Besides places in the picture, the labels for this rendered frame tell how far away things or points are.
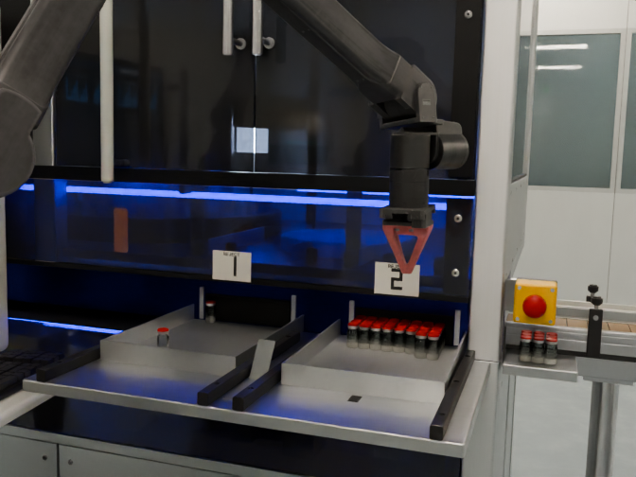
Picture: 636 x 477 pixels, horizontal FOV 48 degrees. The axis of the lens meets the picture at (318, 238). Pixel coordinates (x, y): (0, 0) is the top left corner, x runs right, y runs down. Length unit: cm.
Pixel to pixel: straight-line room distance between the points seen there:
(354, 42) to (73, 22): 37
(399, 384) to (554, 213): 487
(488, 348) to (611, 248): 464
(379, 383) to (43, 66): 67
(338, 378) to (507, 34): 65
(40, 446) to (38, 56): 123
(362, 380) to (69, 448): 85
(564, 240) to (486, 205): 464
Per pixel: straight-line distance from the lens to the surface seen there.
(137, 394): 114
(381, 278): 136
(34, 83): 74
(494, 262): 132
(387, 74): 99
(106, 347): 132
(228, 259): 146
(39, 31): 76
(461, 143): 109
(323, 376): 115
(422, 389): 111
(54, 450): 181
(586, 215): 593
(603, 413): 153
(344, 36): 96
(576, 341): 146
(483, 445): 141
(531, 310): 130
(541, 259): 596
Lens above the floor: 125
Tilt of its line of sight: 7 degrees down
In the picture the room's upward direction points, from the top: 2 degrees clockwise
